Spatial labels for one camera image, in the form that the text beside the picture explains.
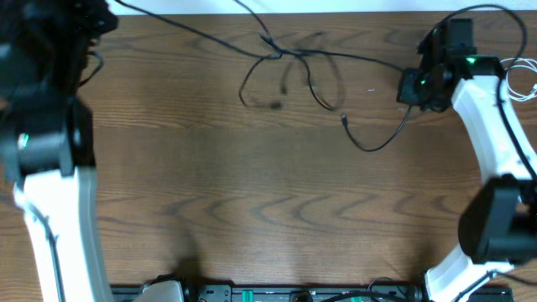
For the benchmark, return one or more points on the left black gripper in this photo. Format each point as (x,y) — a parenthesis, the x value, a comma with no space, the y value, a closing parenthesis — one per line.
(107,13)

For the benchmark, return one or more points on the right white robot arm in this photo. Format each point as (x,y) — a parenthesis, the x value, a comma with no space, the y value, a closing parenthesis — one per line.
(497,231)

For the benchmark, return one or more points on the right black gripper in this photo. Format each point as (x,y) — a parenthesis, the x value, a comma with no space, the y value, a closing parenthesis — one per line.
(407,93)

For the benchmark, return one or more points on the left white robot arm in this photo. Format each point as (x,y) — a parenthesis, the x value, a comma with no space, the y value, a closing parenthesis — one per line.
(47,149)

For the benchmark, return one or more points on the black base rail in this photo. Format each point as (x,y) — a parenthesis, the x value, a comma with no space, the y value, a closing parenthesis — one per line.
(168,288)

